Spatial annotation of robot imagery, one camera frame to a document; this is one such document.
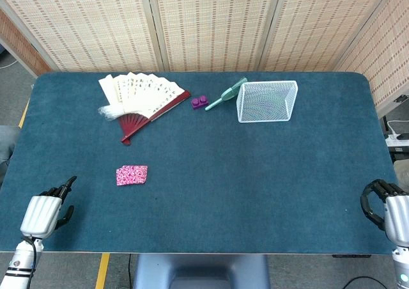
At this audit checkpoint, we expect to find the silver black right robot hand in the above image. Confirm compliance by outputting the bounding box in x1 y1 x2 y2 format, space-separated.
360 178 409 248

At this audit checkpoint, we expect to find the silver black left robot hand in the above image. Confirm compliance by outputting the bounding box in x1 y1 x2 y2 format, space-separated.
19 175 78 239

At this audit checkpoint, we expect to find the pink-patterned card stack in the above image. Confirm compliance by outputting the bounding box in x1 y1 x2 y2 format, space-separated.
115 164 149 187

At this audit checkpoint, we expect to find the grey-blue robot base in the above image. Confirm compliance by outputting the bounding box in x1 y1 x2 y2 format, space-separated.
132 253 271 289

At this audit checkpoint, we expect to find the black box on floor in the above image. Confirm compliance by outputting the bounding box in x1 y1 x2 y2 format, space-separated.
389 146 409 171

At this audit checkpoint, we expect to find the white power strip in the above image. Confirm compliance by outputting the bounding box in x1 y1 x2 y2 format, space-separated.
385 133 409 148

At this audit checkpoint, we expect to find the grey trouser leg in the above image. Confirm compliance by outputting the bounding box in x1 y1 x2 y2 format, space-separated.
0 125 20 187

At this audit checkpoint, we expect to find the white fringe tassel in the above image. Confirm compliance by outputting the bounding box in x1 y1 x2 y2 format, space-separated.
97 105 125 121

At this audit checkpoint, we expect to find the red ribbed paper folding fan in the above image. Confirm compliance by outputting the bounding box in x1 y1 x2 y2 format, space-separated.
98 72 192 146

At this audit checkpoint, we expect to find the woven bamboo screen panel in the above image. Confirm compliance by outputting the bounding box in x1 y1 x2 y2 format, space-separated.
0 0 162 73
258 0 402 73
334 0 409 119
146 0 284 73

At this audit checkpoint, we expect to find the brown woven screen panel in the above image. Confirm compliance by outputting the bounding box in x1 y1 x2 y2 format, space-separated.
0 7 52 77

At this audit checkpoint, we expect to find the teal felt table mat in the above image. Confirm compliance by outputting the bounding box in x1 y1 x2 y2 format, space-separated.
0 71 402 254

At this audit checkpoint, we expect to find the purple toy brick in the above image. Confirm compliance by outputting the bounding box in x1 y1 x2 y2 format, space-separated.
190 95 209 111

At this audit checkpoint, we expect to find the green plastic scoop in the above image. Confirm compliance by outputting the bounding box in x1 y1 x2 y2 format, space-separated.
204 76 249 112

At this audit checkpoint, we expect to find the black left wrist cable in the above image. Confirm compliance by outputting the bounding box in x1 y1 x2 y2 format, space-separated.
20 236 38 289

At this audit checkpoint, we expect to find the black floor cable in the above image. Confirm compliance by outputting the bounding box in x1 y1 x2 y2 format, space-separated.
343 276 397 289

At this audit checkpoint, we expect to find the white power cable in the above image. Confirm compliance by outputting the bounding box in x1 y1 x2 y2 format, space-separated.
385 120 409 137

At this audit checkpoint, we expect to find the white wire mesh basket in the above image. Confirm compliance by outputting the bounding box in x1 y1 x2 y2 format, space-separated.
236 80 298 123

